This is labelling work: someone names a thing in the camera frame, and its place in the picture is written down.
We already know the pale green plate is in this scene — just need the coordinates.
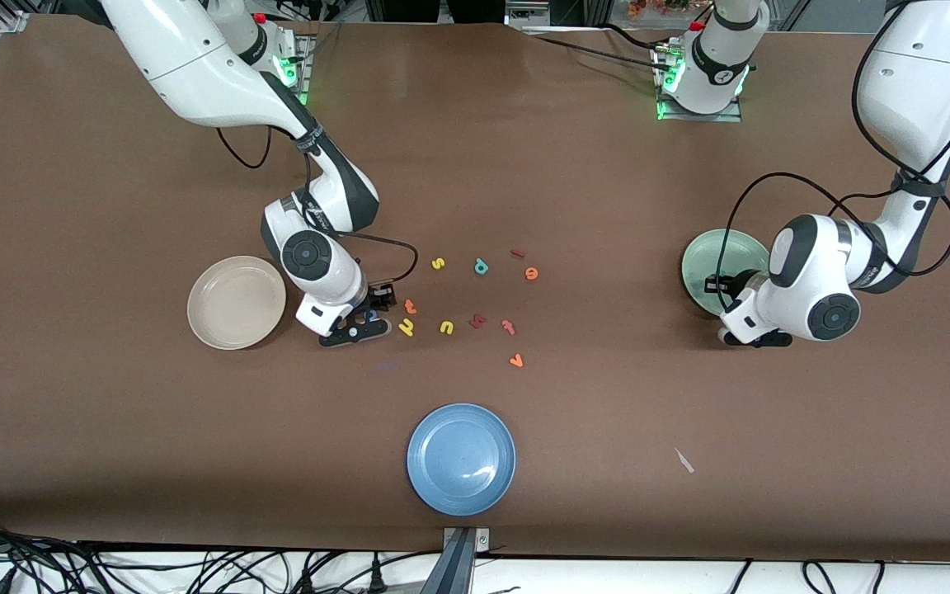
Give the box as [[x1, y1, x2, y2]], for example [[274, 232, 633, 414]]
[[681, 229, 775, 318]]

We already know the beige brown plate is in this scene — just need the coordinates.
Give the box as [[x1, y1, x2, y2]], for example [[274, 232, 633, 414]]
[[186, 256, 287, 351]]

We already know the blue plate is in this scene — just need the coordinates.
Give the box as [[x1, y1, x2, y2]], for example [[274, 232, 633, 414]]
[[407, 403, 517, 517]]

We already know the silver metal rack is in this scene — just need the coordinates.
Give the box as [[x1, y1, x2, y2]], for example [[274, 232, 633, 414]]
[[506, 0, 554, 26]]

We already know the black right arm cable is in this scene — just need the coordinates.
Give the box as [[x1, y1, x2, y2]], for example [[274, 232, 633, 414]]
[[216, 124, 421, 288]]

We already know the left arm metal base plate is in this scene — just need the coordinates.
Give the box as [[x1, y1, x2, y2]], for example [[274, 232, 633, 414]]
[[656, 45, 744, 123]]

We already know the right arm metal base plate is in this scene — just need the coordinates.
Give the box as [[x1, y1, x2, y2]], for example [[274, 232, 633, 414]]
[[273, 33, 309, 110]]

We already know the grey metal camera mount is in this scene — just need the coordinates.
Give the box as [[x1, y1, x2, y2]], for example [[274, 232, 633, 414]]
[[416, 526, 492, 594]]

